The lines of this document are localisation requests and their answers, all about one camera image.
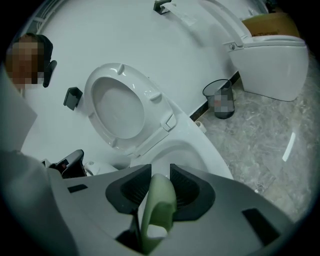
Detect green toilet brush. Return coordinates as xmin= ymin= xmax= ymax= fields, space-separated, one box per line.
xmin=139 ymin=173 xmax=177 ymax=254

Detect white plastic tube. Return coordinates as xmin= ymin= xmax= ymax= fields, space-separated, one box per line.
xmin=194 ymin=120 xmax=207 ymax=134

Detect black mesh waste bin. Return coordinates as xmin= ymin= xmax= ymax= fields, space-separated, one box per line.
xmin=202 ymin=78 xmax=236 ymax=120

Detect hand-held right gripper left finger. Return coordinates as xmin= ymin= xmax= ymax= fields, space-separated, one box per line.
xmin=47 ymin=163 xmax=153 ymax=256

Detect black head camera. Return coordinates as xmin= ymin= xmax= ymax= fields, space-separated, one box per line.
xmin=42 ymin=59 xmax=58 ymax=88

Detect brown cardboard box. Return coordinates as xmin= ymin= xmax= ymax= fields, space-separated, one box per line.
xmin=241 ymin=12 xmax=301 ymax=38

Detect person's head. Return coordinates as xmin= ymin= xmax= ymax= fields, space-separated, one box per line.
xmin=6 ymin=33 xmax=55 ymax=91

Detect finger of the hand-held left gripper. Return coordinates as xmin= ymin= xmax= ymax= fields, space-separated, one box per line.
xmin=48 ymin=149 xmax=85 ymax=180

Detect person's pale green trousers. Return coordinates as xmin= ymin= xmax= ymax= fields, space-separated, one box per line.
xmin=0 ymin=149 xmax=76 ymax=256

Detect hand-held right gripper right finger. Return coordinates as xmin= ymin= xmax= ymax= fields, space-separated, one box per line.
xmin=159 ymin=163 xmax=296 ymax=256

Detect white angular toilet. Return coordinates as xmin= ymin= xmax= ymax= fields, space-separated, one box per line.
xmin=198 ymin=0 xmax=310 ymax=102

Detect white wall rail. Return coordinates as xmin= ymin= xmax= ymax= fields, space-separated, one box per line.
xmin=161 ymin=1 xmax=205 ymax=47

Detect white toilet with raised seat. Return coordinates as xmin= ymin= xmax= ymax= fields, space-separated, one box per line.
xmin=83 ymin=62 xmax=235 ymax=182

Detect person's white dotted shirt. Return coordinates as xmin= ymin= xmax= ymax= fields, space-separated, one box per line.
xmin=0 ymin=63 xmax=38 ymax=153

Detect black wall bracket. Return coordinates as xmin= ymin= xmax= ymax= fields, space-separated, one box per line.
xmin=63 ymin=86 xmax=83 ymax=111
xmin=153 ymin=0 xmax=171 ymax=16

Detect white egg-shaped toilet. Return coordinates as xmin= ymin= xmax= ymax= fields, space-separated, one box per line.
xmin=83 ymin=159 xmax=120 ymax=178

